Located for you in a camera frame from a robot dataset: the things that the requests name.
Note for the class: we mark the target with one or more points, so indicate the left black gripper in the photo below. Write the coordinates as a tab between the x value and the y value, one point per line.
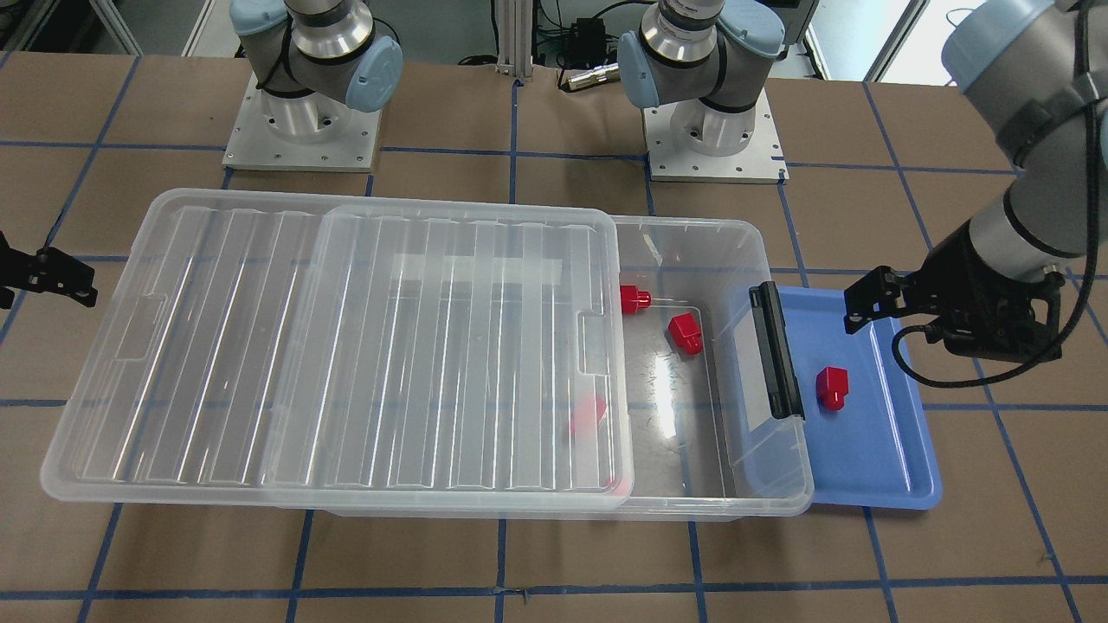
955	275

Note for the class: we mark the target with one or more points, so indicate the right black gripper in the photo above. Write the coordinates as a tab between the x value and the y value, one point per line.
43	269

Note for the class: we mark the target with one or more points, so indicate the red block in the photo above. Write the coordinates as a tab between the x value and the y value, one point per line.
587	414
686	333
634	300
832	386

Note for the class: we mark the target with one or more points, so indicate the clear plastic box lid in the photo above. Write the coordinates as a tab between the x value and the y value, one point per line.
175	402

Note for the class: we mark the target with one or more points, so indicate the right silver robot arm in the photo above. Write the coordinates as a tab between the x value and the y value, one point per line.
316	64

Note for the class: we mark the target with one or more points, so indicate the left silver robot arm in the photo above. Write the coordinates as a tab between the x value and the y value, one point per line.
1034	70

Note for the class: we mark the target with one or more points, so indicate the blue plastic tray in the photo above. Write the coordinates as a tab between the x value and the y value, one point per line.
877	450

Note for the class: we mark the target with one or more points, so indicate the clear plastic storage box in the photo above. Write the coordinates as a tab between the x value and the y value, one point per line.
710	363

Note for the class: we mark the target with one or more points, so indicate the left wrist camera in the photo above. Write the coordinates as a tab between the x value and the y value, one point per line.
1019	333

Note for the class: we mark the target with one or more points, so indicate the black box latch handle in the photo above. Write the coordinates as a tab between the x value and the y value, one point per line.
784	395

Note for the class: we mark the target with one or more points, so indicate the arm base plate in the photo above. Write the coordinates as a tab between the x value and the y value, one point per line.
308	134
689	142

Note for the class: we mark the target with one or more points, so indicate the silver cable connector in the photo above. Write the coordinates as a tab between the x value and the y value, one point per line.
590	78

